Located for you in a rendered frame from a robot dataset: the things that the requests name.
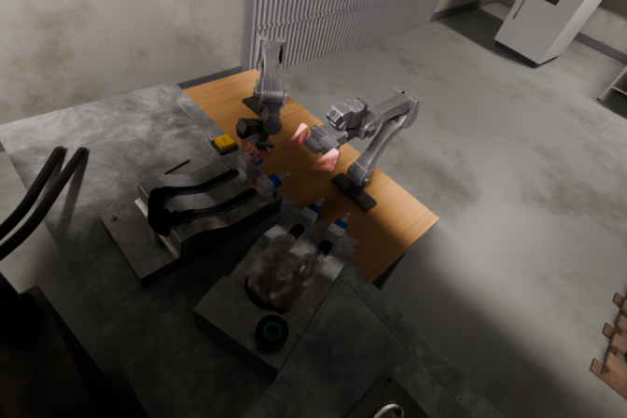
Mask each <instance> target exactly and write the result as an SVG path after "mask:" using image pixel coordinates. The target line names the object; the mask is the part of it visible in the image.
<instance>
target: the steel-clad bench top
mask: <svg viewBox="0 0 627 418"><path fill-rule="evenodd" d="M224 134H225V133H224V132H223V131H222V130H221V129H220V128H219V127H218V126H217V125H216V124H215V123H214V122H213V121H212V120H211V119H210V118H209V117H208V116H207V115H206V114H205V113H204V112H203V111H202V109H201V108H200V107H199V106H198V105H197V104H196V103H195V102H194V101H193V100H192V99H191V98H190V97H189V96H188V95H187V94H186V93H185V92H184V91H183V90H182V89H181V88H180V87H179V86H178V85H177V84H176V83H175V82H174V81H171V82H167V83H163V84H159V85H156V86H152V87H148V88H144V89H141V90H138V91H131V92H127V93H123V94H120V95H116V96H112V97H108V98H104V99H101V100H97V101H94V102H90V103H86V104H80V105H76V106H72V107H68V108H65V109H61V110H57V111H53V112H49V113H46V114H43V115H39V116H35V117H31V118H25V119H21V120H17V121H13V122H9V123H6V124H2V125H0V142H1V144H2V145H3V147H4V149H5V151H6V153H7V155H8V156H9V158H10V160H11V162H12V164H13V166H14V168H15V169H16V171H17V173H18V175H19V177H20V179H21V182H22V183H23V184H24V186H25V188H26V190H27V192H28V190H29V188H30V187H31V185H32V184H33V183H34V181H35V179H36V177H37V176H38V174H39V173H40V171H41V169H42V168H43V166H44V164H45V163H46V161H47V160H48V158H49V156H50V154H51V152H52V151H53V149H54V148H55V147H56V146H57V145H62V146H64V148H65V151H64V152H63V154H62V156H61V158H60V159H59V161H58V163H57V165H56V166H55V168H54V170H53V172H52V173H51V175H50V177H49V179H48V181H47V183H46V185H45V186H44V187H43V189H42V191H41V192H40V194H39V196H38V198H37V199H36V201H35V203H34V205H35V207H37V206H38V205H39V204H40V202H41V201H42V199H43V198H44V197H45V195H46V194H47V192H48V191H49V189H50V188H51V186H52V185H53V183H54V182H55V180H56V179H57V178H58V176H59V175H60V173H61V172H62V170H63V169H64V167H65V166H66V164H67V163H68V161H69V160H71V158H72V157H73V155H74V154H75V152H76V151H77V149H78V148H79V147H80V146H85V147H86V148H87V149H88V151H87V153H86V155H85V156H84V158H83V159H82V161H81V162H80V164H79V165H78V166H77V168H76V170H75V171H74V173H73V174H72V176H71V177H70V179H69V180H68V182H67V183H66V185H65V186H64V188H63V190H62V192H61V193H60V195H59V196H58V198H57V199H56V201H55V202H54V204H53V205H52V206H51V208H50V209H49V211H48V213H47V214H46V216H45V217H44V219H43V221H44V223H45V225H46V227H47V229H48V231H49V233H50V235H51V237H52V239H53V241H54V243H55V244H56V245H57V247H58V249H59V251H60V253H61V255H62V257H63V259H64V261H65V263H66V265H67V267H68V269H69V270H70V272H71V273H72V275H73V277H74V279H75V281H76V283H77V285H78V287H79V289H80V291H81V293H82V295H83V296H84V298H85V300H86V302H87V303H88V305H89V307H90V308H91V311H92V313H93V315H94V317H95V319H96V320H97V322H98V324H99V326H100V328H101V330H102V332H103V333H104V335H105V337H106V339H107V341H108V343H109V345H110V346H111V348H112V350H113V352H114V354H115V356H116V358H117V359H118V362H119V364H120V365H121V367H122V369H123V370H124V372H125V374H126V376H127V378H128V380H129V382H130V384H131V385H132V388H133V390H134V392H135V394H136V395H137V396H138V398H139V400H140V402H141V404H142V406H143V408H144V409H145V411H146V414H147V416H148V418H343V417H344V416H345V415H346V414H347V413H348V411H349V410H350V409H352V408H353V406H354V405H355V404H356V402H357V401H358V400H359V399H360V398H362V397H363V396H364V394H365V393H366V392H367V391H368V390H369V389H370V388H371V387H372V385H373V384H374V383H375V382H376V381H377V380H378V379H379V378H380V377H381V376H382V375H383V374H384V373H385V372H386V371H389V372H390V373H391V372H392V371H393V372H392V373H391V374H392V375H393V376H394V377H395V378H396V380H397V381H398V382H399V383H400V384H401V385H402V386H403V388H404V389H405V390H406V391H407V392H408V393H409V394H410V395H411V397H412V398H413V399H414V400H415V401H416V402H417V403H418V405H419V406H420V407H421V408H422V409H423V410H424V411H425V413H426V414H427V415H428V416H429V417H430V418H504V417H503V416H502V415H501V414H500V413H499V412H498V411H497V410H496V409H495V408H494V407H493V406H492V405H491V404H490V403H489V402H488V401H487V400H486V399H485V398H484V397H483V396H482V395H481V394H480V393H479V392H478V390H477V389H476V388H475V387H474V386H473V385H472V384H471V383H470V382H469V381H468V380H467V379H466V378H465V377H464V376H463V375H462V374H461V373H460V372H459V371H458V370H457V369H456V368H455V367H454V366H453V365H452V364H451V363H450V362H449V361H448V360H447V359H446V358H445V357H444V356H443V355H442V354H441V353H440V352H439V351H438V350H437V349H436V348H435V347H434V346H433V345H432V344H431V342H430V341H429V340H428V339H427V338H426V337H425V336H424V335H423V334H422V333H421V332H420V331H419V330H418V329H417V328H416V327H415V326H414V325H413V324H412V323H411V322H410V321H409V320H408V319H407V318H406V317H405V316H403V314H402V313H401V312H400V311H399V310H398V309H397V308H396V307H395V306H394V305H393V304H392V303H391V302H390V301H389V300H388V299H387V298H386V297H385V295H384V294H383V293H382V292H381V291H380V290H379V289H378V288H377V287H376V286H375V285H374V284H373V283H372V282H371V281H370V280H369V279H368V278H367V277H366V276H365V275H364V274H363V273H362V272H361V271H360V270H359V269H358V268H357V267H356V266H355V265H354V264H353V263H352V262H351V261H350V260H348V262H347V264H346V265H345V267H344V269H343V270H342V272H341V274H340V276H339V277H338V279H337V281H336V282H335V284H334V285H333V287H332V288H331V289H330V291H329V293H328V294H327V296H326V298H325V300H324V301H323V303H322V305H321V306H320V308H319V309H318V311H317V313H316V314H315V316H314V318H313V320H312V321H311V323H310V325H309V326H308V327H307V329H306V330H305V332H304V333H303V335H302V337H301V338H300V341H299V342H298V344H297V345H296V347H295V349H294V350H293V352H292V354H291V355H290V357H289V358H288V360H287V361H286V363H285V365H284V366H283V368H282V369H281V371H280V373H279V374H278V376H277V378H276V379H275V381H274V382H273V383H271V382H269V381H268V380H267V379H265V378H264V377H263V376H261V375H260V374H259V373H257V372H256V371H255V370H253V369H252V368H250V367H249V366H247V365H246V364H245V363H244V362H243V361H242V360H240V359H239V358H238V357H236V356H235V355H233V354H232V353H230V352H229V351H228V350H226V349H225V348H224V347H222V346H221V345H220V344H218V343H217V342H216V341H214V340H213V339H211V338H210V337H208V336H207V335H206V334H204V333H203V332H202V331H200V330H199V329H198V328H196V327H195V324H194V314H193V309H194V308H195V307H196V306H197V304H198V303H199V302H200V301H201V300H202V299H203V298H204V297H205V295H206V294H207V293H208V292H209V291H210V290H211V289H212V288H213V287H214V285H215V284H216V283H217V282H218V281H219V280H220V279H221V278H222V276H225V277H227V278H228V277H229V275H230V274H231V273H232V272H233V271H234V270H235V268H236V267H237V266H236V265H235V263H236V261H238V262H239V263H240V262H241V261H242V259H243V258H244V256H245V255H246V254H247V252H248V251H249V250H250V248H251V247H252V246H253V245H254V243H255V242H256V241H257V240H258V238H259V237H260V236H261V235H262V234H263V233H265V232H266V231H267V230H269V229H271V228H272V227H274V226H275V225H276V224H277V223H278V222H279V221H280V220H281V219H282V218H283V216H284V215H285V214H286V213H287V212H288V211H289V209H290V208H291V207H292V206H293V205H294V203H293V202H292V201H291V200H290V199H289V198H288V197H287V196H286V195H285V194H284V192H283V191H282V190H281V189H279V188H277V190H278V191H279V192H280V193H281V194H282V195H283V199H282V203H281V208H280V212H279V213H277V214H275V215H273V216H271V217H269V218H267V219H266V220H264V221H262V222H260V223H259V224H257V225H256V226H254V227H253V228H251V229H249V230H246V231H245V232H243V233H241V234H239V235H238V236H236V237H234V238H232V239H231V240H229V241H227V242H225V243H224V244H222V245H220V246H219V247H217V248H215V249H213V250H211V251H210V252H208V253H206V254H204V255H203V256H201V257H199V258H197V259H195V260H193V261H191V262H190V263H189V264H187V265H185V266H184V267H182V268H180V269H178V270H176V271H175V272H172V273H170V274H169V275H167V276H165V277H163V278H162V279H160V280H159V281H157V282H156V283H154V284H152V285H150V286H148V287H146V288H144V289H143V288H142V287H141V286H140V284H139V282H138V281H137V279H136V278H135V276H134V275H133V273H132V271H131V269H130V268H129V266H128V264H127V263H126V261H125V260H124V258H123V257H122V255H121V254H120V252H119V251H118V249H117V247H116V246H115V244H114V243H113V241H112V239H111V238H110V236H109V235H108V233H107V232H106V230H105V228H104V225H103V223H102V220H101V218H100V216H101V215H103V214H106V213H108V212H110V211H113V210H115V209H117V208H120V207H121V206H123V205H126V204H128V203H130V202H134V201H135V200H136V199H138V197H139V194H138V183H140V182H142V181H144V180H146V179H148V178H150V177H153V176H156V175H162V174H164V173H166V172H168V171H170V170H171V169H173V168H174V167H176V166H178V165H179V164H181V163H183V162H185V161H186V160H190V162H188V163H186V164H185V165H183V166H181V167H179V168H178V169H176V170H174V171H172V172H171V173H169V174H188V173H191V172H194V171H196V170H198V169H201V168H202V167H204V166H206V165H208V164H210V163H213V162H215V161H217V160H220V159H222V158H224V157H227V156H228V155H231V154H233V153H235V152H238V151H240V152H241V153H242V150H241V149H240V148H239V147H238V149H237V150H235V151H232V152H231V153H229V154H226V155H224V156H221V155H220V154H219V153H218V152H217V151H216V150H215V149H214V148H213V147H212V146H211V141H212V140H215V138H217V137H219V136H222V135H224ZM402 316H403V317H402ZM401 317H402V318H401ZM400 318H401V319H400ZM399 319H400V320H399ZM398 320H399V321H398ZM397 321H398V322H397ZM391 327H392V328H391ZM390 328H391V329H390ZM405 356H406V357H405ZM404 357H405V358H404ZM399 363H400V364H399ZM398 364H399V365H398Z"/></svg>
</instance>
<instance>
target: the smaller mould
mask: <svg viewBox="0 0 627 418"><path fill-rule="evenodd" d="M343 418H430V417H429V416H428V415H427V414H426V413H425V411H424V410H423V409H422V408H421V407H420V406H419V405H418V403H417V402H416V401H415V400H414V399H413V398H412V397H411V395H410V394H409V393H408V392H407V391H406V390H405V389H404V388H403V386H402V385H401V384H400V383H399V382H398V381H397V380H396V378H395V377H394V376H393V375H392V374H391V373H390V372H389V371H386V372H385V373H384V374H383V375H382V376H381V377H380V378H379V379H378V380H377V381H376V382H375V383H374V384H373V385H372V387H371V388H370V389H369V390H368V391H367V392H366V393H365V394H364V396H363V397H362V398H360V399H359V400H358V401H357V402H356V404H355V405H354V406H353V408H352V409H350V410H349V411H348V413H347V414H346V415H345V416H344V417H343Z"/></svg>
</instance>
